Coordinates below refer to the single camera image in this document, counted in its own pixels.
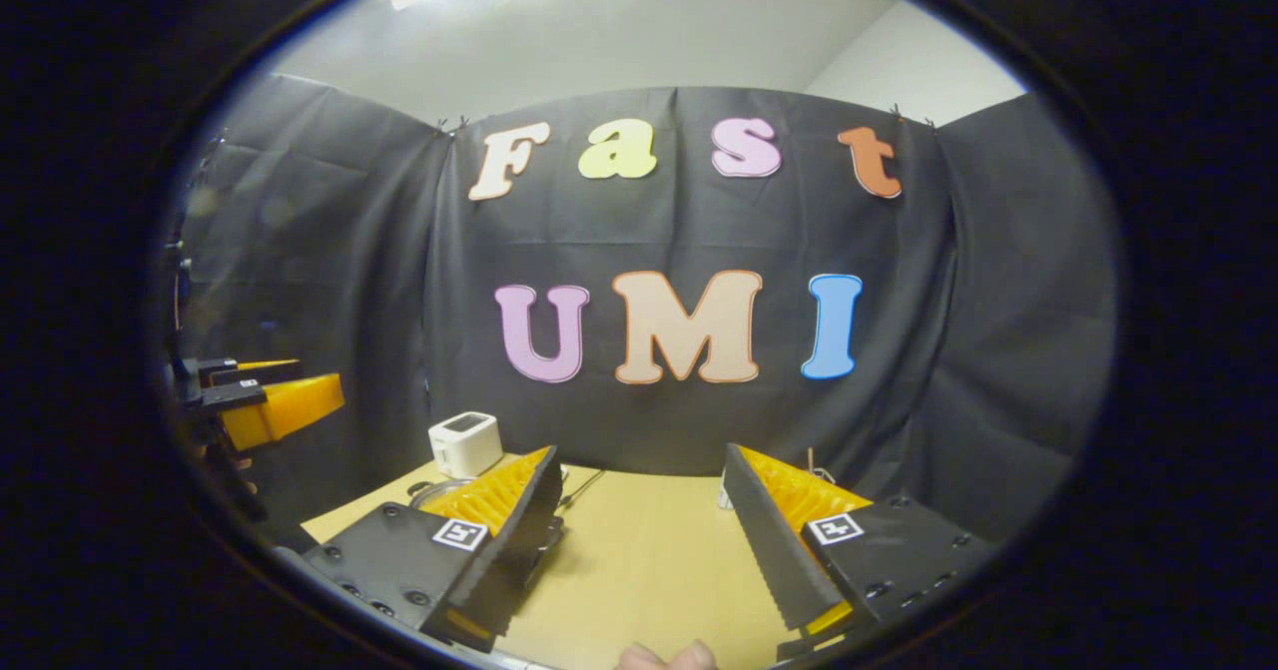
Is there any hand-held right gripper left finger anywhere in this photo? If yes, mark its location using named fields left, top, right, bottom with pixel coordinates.
left=300, top=445, right=565, bottom=653

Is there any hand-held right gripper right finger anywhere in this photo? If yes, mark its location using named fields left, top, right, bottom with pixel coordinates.
left=721, top=442, right=999, bottom=651

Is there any steel pot with black handles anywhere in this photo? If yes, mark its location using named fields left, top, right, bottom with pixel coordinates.
left=407, top=478, right=566, bottom=551

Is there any white toaster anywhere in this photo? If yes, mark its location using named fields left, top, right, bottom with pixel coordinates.
left=428, top=411, right=504, bottom=480

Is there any black power cable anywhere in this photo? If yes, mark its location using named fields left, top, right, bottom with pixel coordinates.
left=559, top=467, right=606, bottom=509

